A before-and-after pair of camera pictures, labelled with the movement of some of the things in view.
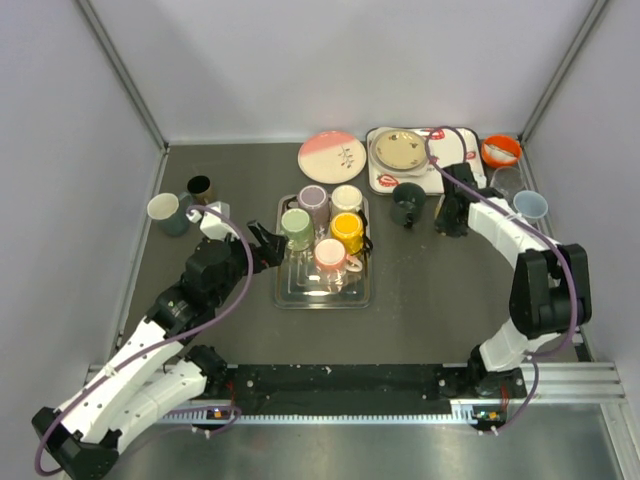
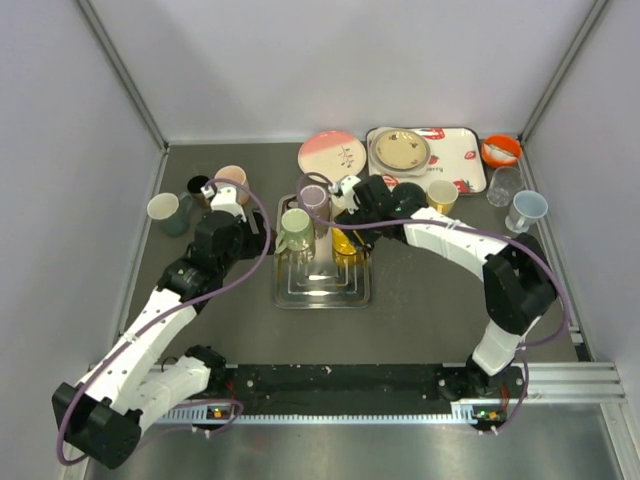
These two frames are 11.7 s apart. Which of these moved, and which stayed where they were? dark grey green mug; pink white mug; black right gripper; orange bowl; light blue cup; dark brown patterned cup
Moved: black right gripper; pink white mug
Stayed: orange bowl; dark brown patterned cup; light blue cup; dark grey green mug
